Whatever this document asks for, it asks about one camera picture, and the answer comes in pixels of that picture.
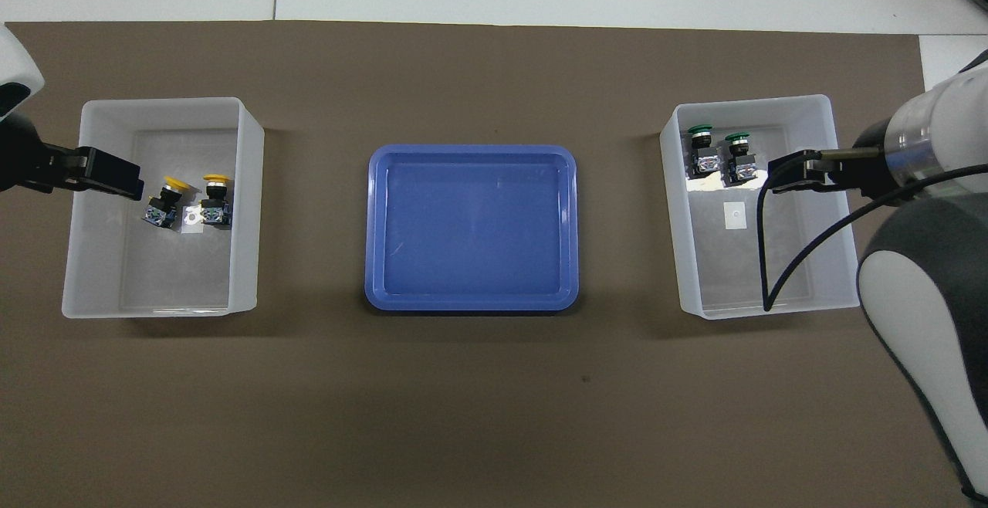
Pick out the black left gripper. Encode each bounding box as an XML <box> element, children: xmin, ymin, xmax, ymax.
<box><xmin>0</xmin><ymin>113</ymin><xmax>144</xmax><ymax>200</ymax></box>

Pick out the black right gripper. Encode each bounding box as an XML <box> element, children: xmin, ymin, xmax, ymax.
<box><xmin>769</xmin><ymin>150</ymin><xmax>900</xmax><ymax>202</ymax></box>

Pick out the yellow push button switch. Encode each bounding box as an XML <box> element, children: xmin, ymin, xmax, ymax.
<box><xmin>198</xmin><ymin>174</ymin><xmax>233</xmax><ymax>227</ymax></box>
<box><xmin>142</xmin><ymin>176</ymin><xmax>194</xmax><ymax>229</ymax></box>

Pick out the green push button switch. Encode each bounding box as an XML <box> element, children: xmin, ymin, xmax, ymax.
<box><xmin>719</xmin><ymin>133</ymin><xmax>759</xmax><ymax>185</ymax></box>
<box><xmin>687</xmin><ymin>124</ymin><xmax>722</xmax><ymax>179</ymax></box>

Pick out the translucent white plastic box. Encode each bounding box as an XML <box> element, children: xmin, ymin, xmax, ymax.
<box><xmin>660</xmin><ymin>94</ymin><xmax>861</xmax><ymax>320</ymax></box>
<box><xmin>62</xmin><ymin>97</ymin><xmax>266</xmax><ymax>320</ymax></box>

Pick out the blue plastic tray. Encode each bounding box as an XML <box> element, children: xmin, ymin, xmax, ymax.
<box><xmin>364</xmin><ymin>144</ymin><xmax>580</xmax><ymax>313</ymax></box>

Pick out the brown paper table mat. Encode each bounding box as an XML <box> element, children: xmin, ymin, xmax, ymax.
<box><xmin>0</xmin><ymin>20</ymin><xmax>970</xmax><ymax>508</ymax></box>

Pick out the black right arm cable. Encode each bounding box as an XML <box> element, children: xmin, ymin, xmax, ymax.
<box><xmin>758</xmin><ymin>149</ymin><xmax>988</xmax><ymax>312</ymax></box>

